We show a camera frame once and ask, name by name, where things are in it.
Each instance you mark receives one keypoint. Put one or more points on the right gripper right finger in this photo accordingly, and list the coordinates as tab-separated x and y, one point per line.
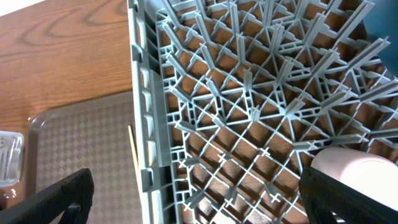
325	198

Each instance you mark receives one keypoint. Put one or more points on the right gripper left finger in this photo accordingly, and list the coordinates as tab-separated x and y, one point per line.
71	197

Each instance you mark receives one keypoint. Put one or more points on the pink cup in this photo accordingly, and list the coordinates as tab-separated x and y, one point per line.
369	174

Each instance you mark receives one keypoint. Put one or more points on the wooden chopstick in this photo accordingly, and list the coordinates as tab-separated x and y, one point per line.
150	155
133	149

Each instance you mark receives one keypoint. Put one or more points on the large blue plate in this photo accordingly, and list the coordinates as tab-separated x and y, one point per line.
381	22

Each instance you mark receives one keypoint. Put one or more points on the grey plastic dishwasher rack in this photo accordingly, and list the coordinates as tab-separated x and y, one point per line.
236	99

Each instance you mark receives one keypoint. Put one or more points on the brown serving tray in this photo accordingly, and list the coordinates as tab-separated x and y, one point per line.
92	134

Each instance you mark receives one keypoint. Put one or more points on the clear plastic bin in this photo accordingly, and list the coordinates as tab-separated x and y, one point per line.
11	157

